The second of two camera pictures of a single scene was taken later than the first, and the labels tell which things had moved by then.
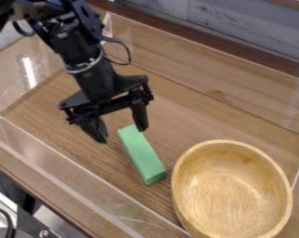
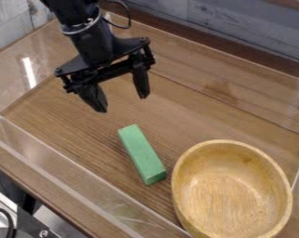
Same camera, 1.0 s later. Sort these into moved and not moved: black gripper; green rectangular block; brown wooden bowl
Moved: black gripper
Not moved: brown wooden bowl; green rectangular block
